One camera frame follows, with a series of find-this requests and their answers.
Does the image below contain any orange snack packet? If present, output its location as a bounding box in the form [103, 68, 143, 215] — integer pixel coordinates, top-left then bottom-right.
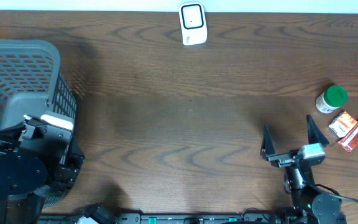
[329, 111, 357, 138]

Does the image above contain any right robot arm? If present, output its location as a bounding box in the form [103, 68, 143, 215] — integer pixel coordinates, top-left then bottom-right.
[260, 115, 347, 223]

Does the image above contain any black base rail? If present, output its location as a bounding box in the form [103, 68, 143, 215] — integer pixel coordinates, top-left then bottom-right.
[39, 203, 348, 224]

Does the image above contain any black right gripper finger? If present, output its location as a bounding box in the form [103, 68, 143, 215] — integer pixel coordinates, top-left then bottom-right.
[306, 114, 329, 146]
[260, 125, 275, 161]

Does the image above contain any green lid jar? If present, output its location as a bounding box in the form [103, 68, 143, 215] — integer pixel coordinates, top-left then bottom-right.
[315, 85, 348, 114]

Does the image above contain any grey plastic basket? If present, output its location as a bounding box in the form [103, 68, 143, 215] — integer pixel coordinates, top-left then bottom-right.
[0, 39, 78, 209]

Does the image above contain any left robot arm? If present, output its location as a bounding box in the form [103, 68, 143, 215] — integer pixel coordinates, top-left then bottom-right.
[0, 112, 85, 223]

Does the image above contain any white barcode scanner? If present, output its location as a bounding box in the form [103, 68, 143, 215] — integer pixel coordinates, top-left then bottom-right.
[179, 2, 208, 46]

